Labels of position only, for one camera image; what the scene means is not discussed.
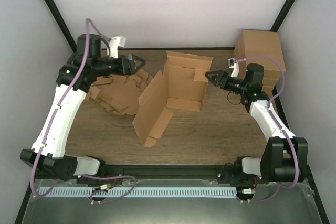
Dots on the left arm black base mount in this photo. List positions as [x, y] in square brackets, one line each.
[104, 171]

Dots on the bottom folded cardboard box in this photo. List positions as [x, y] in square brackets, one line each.
[268, 89]

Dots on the stack of flat cardboard blanks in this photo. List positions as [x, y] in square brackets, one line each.
[119, 94]

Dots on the middle folded cardboard box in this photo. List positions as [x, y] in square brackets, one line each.
[271, 77]

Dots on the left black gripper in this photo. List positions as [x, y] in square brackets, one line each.
[130, 65]

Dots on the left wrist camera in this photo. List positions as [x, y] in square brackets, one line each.
[115, 43]

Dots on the light blue slotted cable duct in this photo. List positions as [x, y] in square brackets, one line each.
[146, 192]

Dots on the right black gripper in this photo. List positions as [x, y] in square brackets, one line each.
[222, 75]

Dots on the brown cardboard box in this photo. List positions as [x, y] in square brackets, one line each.
[180, 85]

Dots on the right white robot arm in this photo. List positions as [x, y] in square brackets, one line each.
[284, 159]

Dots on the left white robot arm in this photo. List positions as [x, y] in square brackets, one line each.
[94, 57]

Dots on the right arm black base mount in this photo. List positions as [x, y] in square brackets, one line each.
[232, 173]

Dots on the top folded cardboard box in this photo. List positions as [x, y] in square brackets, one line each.
[262, 47]

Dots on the folded cardboard box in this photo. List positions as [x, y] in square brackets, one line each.
[271, 77]
[262, 47]
[268, 89]

